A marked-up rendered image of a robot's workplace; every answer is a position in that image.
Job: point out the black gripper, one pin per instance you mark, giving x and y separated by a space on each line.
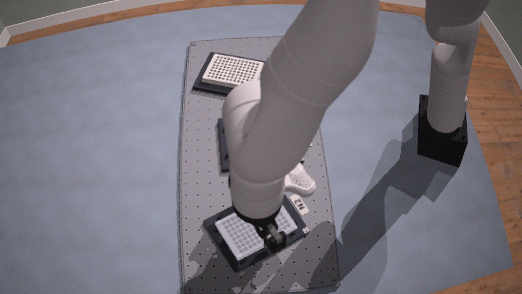
269 226

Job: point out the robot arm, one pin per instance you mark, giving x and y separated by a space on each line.
318 57

